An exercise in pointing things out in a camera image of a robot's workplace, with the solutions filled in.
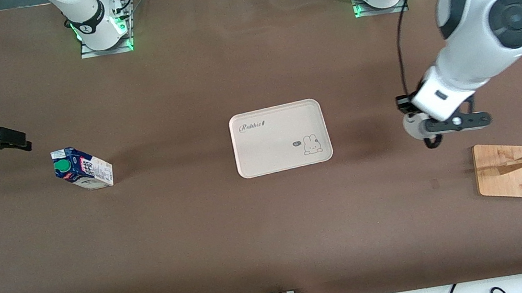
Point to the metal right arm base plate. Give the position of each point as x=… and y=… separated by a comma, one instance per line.
x=89, y=52

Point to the cream tray with rabbit print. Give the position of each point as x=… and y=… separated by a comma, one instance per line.
x=271, y=144

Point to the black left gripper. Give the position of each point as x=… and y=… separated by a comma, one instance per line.
x=409, y=108

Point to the small milk carton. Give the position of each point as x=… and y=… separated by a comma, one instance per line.
x=85, y=170

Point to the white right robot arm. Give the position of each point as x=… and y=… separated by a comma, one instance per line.
x=90, y=16

